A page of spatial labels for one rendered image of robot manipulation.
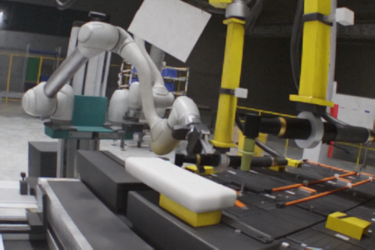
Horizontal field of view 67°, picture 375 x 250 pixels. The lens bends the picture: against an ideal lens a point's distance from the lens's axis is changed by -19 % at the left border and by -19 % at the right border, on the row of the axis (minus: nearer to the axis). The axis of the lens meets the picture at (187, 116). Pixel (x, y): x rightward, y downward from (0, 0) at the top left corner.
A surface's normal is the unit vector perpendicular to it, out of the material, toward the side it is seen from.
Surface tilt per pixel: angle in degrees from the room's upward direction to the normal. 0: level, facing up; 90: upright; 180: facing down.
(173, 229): 90
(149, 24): 90
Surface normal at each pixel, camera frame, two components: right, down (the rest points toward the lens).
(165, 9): -0.40, 0.01
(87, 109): 0.71, 0.14
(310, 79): -0.93, -0.10
